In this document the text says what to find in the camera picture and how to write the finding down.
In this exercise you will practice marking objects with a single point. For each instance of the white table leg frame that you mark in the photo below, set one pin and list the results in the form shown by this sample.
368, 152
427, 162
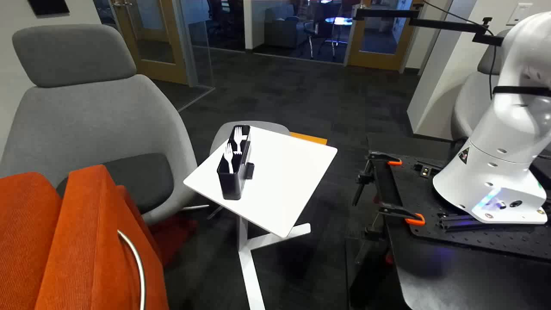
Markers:
249, 264

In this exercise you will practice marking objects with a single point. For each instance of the wood framed glass door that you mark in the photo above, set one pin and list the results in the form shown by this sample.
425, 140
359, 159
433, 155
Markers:
378, 52
172, 40

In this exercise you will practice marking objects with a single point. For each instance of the large grey armchair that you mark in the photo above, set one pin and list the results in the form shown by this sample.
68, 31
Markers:
86, 114

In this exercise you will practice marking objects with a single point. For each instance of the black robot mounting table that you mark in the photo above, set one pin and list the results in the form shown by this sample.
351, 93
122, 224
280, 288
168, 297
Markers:
458, 259

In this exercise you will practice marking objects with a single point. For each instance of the orange black bar clamp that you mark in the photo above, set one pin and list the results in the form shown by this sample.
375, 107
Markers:
371, 169
401, 216

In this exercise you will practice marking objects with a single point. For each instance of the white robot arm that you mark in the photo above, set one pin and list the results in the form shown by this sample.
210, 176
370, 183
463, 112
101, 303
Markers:
504, 148

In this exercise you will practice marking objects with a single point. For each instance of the orange flat panel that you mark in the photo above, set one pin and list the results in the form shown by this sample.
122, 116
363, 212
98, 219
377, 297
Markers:
309, 138

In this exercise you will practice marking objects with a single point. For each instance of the black wall picture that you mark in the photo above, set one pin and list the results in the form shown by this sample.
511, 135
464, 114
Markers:
48, 6

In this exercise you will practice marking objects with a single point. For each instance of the light grey lounge chair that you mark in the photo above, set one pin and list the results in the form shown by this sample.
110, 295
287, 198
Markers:
473, 97

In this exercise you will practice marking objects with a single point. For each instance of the black slotted cutlery rack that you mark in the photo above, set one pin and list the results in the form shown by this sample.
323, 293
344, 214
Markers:
232, 183

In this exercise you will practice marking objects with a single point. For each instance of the dark grey seat cushion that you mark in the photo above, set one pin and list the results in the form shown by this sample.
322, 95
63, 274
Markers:
137, 178

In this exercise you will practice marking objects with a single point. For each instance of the orange armchair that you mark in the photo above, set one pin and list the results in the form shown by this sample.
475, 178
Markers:
79, 247

